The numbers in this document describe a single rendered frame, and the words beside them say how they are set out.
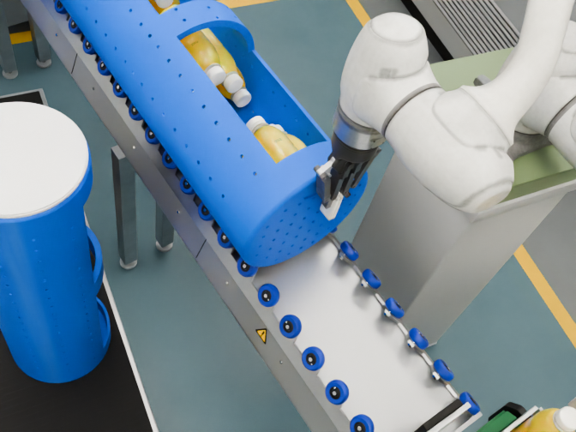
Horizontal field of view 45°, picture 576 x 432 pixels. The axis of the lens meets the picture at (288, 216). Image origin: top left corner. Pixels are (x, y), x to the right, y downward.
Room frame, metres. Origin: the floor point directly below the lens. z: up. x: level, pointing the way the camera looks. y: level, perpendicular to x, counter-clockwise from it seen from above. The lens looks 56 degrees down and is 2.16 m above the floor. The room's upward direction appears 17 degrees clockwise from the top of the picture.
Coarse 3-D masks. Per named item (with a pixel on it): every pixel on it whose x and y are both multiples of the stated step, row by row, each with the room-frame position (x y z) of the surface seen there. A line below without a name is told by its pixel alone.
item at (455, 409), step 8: (456, 400) 0.50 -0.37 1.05; (448, 408) 0.48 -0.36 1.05; (456, 408) 0.48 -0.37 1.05; (464, 408) 0.48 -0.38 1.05; (440, 416) 0.46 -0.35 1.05; (448, 416) 0.46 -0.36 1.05; (456, 416) 0.47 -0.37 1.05; (424, 424) 0.44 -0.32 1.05; (432, 424) 0.44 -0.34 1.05; (440, 424) 0.44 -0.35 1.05; (448, 424) 0.48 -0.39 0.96
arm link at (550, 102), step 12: (564, 48) 1.12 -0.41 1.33; (564, 60) 1.11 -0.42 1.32; (564, 72) 1.10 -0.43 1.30; (552, 84) 1.08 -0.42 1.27; (564, 84) 1.08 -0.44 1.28; (540, 96) 1.08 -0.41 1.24; (552, 96) 1.07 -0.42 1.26; (564, 96) 1.07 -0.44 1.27; (540, 108) 1.07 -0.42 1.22; (552, 108) 1.06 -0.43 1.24; (528, 120) 1.07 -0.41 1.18; (540, 120) 1.06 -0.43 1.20; (528, 132) 1.10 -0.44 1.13; (540, 132) 1.06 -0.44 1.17
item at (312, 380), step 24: (48, 0) 1.25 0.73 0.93; (96, 72) 1.08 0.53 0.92; (144, 120) 0.97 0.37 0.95; (144, 144) 0.92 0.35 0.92; (192, 216) 0.78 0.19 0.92; (216, 240) 0.73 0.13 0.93; (240, 288) 0.65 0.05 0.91; (264, 312) 0.61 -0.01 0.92; (312, 384) 0.50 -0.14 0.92; (336, 408) 0.46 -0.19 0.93
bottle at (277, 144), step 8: (256, 128) 0.86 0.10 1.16; (264, 128) 0.85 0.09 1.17; (272, 128) 0.86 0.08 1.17; (256, 136) 0.83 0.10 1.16; (264, 136) 0.83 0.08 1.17; (272, 136) 0.83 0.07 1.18; (280, 136) 0.84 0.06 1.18; (264, 144) 0.82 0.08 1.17; (272, 144) 0.82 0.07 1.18; (280, 144) 0.82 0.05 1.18; (288, 144) 0.83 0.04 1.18; (272, 152) 0.80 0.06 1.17; (280, 152) 0.80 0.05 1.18; (288, 152) 0.81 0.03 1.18; (280, 160) 0.79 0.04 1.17
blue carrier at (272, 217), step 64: (64, 0) 1.11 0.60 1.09; (128, 0) 1.03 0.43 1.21; (192, 0) 1.26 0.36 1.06; (128, 64) 0.93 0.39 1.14; (192, 64) 0.91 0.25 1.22; (256, 64) 1.09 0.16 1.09; (192, 128) 0.80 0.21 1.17; (320, 128) 0.95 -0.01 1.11; (256, 192) 0.69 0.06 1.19; (256, 256) 0.65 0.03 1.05
